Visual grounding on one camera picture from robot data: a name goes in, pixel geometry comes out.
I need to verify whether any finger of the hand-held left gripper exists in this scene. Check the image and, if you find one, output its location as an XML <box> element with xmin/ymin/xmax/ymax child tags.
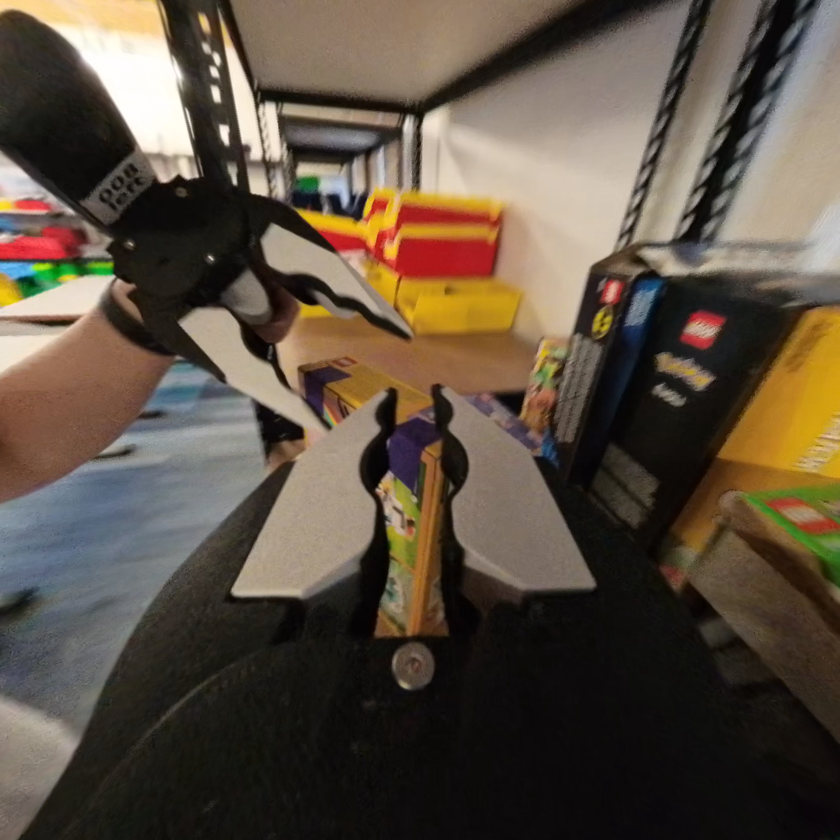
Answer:
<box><xmin>259</xmin><ymin>222</ymin><xmax>414</xmax><ymax>342</ymax></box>
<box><xmin>176</xmin><ymin>307</ymin><xmax>330</xmax><ymax>434</ymax></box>

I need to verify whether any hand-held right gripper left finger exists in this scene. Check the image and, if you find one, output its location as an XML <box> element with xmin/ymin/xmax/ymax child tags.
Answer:
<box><xmin>231</xmin><ymin>387</ymin><xmax>398</xmax><ymax>602</ymax></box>

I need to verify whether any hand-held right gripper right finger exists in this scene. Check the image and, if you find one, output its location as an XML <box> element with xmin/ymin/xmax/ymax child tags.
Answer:
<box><xmin>433</xmin><ymin>384</ymin><xmax>598</xmax><ymax>606</ymax></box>

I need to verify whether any person's left forearm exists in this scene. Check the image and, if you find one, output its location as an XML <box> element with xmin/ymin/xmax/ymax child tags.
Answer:
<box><xmin>0</xmin><ymin>308</ymin><xmax>178</xmax><ymax>503</ymax></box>

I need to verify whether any person's left hand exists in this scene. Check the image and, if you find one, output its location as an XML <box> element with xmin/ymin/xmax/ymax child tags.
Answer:
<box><xmin>251</xmin><ymin>287</ymin><xmax>301</xmax><ymax>344</ymax></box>

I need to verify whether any black wristband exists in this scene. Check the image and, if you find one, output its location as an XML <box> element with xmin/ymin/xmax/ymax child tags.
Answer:
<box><xmin>98</xmin><ymin>279</ymin><xmax>175</xmax><ymax>358</ymax></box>

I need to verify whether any stack of red yellow bins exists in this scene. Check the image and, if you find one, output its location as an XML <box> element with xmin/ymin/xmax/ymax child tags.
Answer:
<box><xmin>295</xmin><ymin>187</ymin><xmax>522</xmax><ymax>336</ymax></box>

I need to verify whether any white table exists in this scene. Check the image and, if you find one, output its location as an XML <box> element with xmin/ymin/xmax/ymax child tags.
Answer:
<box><xmin>0</xmin><ymin>276</ymin><xmax>116</xmax><ymax>336</ymax></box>

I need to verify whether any black metal shelf rack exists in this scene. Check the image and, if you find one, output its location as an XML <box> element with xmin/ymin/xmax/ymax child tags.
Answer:
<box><xmin>256</xmin><ymin>92</ymin><xmax>421</xmax><ymax>211</ymax></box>
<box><xmin>157</xmin><ymin>0</ymin><xmax>840</xmax><ymax>263</ymax></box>

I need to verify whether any spider toy box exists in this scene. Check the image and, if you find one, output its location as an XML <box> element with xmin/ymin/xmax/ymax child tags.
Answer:
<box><xmin>521</xmin><ymin>336</ymin><xmax>572</xmax><ymax>437</ymax></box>

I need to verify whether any black gold toy box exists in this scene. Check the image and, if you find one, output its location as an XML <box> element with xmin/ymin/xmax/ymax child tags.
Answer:
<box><xmin>591</xmin><ymin>276</ymin><xmax>808</xmax><ymax>549</ymax></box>

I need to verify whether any yellow flamingo toy box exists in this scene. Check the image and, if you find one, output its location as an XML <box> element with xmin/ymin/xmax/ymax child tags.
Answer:
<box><xmin>663</xmin><ymin>308</ymin><xmax>840</xmax><ymax>572</ymax></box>

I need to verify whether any small green toy box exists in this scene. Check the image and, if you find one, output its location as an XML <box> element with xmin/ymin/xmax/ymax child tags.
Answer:
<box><xmin>718</xmin><ymin>486</ymin><xmax>840</xmax><ymax>723</ymax></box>

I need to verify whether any person's white shirt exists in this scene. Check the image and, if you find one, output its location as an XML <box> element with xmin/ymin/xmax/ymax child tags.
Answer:
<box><xmin>0</xmin><ymin>696</ymin><xmax>80</xmax><ymax>840</ymax></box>

